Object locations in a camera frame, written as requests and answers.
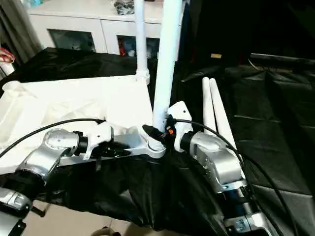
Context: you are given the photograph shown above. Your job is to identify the white plastic table top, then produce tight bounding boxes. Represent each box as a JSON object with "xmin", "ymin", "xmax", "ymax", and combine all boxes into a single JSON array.
[{"xmin": 0, "ymin": 73, "xmax": 167, "ymax": 177}]

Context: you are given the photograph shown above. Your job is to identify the grey robot foot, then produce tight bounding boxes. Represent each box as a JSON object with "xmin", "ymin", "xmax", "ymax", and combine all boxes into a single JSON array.
[{"xmin": 92, "ymin": 227, "xmax": 117, "ymax": 236}]

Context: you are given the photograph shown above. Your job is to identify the black glossy mat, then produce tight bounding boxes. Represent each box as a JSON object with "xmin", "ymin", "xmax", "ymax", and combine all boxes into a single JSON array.
[{"xmin": 0, "ymin": 46, "xmax": 315, "ymax": 236}]

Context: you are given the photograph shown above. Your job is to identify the white plastic container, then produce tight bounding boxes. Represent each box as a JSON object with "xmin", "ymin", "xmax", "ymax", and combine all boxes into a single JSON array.
[{"xmin": 0, "ymin": 62, "xmax": 15, "ymax": 80}]

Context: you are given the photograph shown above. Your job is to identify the white glass-door cabinet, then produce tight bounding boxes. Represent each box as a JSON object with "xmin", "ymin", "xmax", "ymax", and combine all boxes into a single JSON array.
[{"xmin": 27, "ymin": 0, "xmax": 185, "ymax": 61}]

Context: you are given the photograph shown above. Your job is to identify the red clothes hangers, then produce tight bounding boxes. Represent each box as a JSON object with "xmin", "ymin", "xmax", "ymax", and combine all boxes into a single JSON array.
[{"xmin": 0, "ymin": 48, "xmax": 15, "ymax": 64}]

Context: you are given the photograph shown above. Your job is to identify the grey curtain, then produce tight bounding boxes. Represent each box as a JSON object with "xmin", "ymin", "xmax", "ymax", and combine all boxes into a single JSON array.
[{"xmin": 0, "ymin": 0, "xmax": 43, "ymax": 65}]

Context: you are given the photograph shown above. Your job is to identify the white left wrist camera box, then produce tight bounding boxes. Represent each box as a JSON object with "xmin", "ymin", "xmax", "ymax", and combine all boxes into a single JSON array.
[{"xmin": 82, "ymin": 121, "xmax": 114, "ymax": 162}]

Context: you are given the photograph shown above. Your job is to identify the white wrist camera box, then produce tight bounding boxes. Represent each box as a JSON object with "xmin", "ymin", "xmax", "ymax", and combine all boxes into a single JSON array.
[
  {"xmin": 82, "ymin": 121, "xmax": 114, "ymax": 162},
  {"xmin": 166, "ymin": 101, "xmax": 193, "ymax": 153}
]

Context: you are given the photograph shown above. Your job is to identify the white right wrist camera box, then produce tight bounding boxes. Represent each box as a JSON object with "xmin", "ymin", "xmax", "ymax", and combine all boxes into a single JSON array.
[{"xmin": 166, "ymin": 101, "xmax": 193, "ymax": 153}]

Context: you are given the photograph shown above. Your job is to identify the black metal table frame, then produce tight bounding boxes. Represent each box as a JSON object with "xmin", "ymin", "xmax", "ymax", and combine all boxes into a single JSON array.
[{"xmin": 31, "ymin": 205, "xmax": 50, "ymax": 219}]

